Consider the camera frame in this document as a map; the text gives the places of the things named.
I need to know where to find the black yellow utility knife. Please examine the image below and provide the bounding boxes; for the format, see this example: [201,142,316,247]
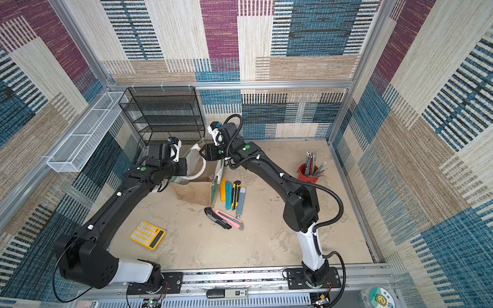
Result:
[231,180,241,210]

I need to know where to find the red pencil cup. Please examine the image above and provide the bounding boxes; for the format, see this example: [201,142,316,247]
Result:
[296,163,320,184]

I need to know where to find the grey blue utility knife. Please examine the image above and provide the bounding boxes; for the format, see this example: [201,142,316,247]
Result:
[236,187,246,219]

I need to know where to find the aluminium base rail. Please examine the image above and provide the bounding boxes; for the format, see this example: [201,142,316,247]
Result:
[70,263,406,307]

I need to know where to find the black wire mesh shelf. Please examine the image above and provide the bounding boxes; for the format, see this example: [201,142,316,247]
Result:
[119,86,205,145]

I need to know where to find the pink grey utility knife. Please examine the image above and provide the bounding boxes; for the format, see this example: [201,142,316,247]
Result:
[215,209,244,230]

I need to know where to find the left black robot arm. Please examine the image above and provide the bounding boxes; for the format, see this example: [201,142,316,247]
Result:
[54,137,187,292]

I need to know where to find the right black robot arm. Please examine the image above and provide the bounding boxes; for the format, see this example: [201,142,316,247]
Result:
[200,114,344,288]

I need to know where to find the green Christmas burlap tote bag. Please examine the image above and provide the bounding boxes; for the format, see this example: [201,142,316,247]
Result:
[169,138,224,207]

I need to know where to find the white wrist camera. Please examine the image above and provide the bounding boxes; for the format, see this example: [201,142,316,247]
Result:
[168,137,182,162]
[207,121,223,146]

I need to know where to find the yellow calculator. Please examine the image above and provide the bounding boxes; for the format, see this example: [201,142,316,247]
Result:
[130,222,166,250]

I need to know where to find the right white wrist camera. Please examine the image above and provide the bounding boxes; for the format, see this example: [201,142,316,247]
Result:
[207,121,223,146]

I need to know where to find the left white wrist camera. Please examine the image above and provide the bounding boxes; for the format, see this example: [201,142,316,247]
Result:
[168,137,182,162]

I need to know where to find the white wire mesh basket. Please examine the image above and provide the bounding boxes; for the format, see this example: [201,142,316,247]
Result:
[47,92,123,173]

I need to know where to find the pencils in cup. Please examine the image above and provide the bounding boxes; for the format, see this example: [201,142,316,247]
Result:
[303,151,326,178]

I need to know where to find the teal utility knife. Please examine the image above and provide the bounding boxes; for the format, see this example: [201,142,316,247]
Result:
[225,181,233,210]

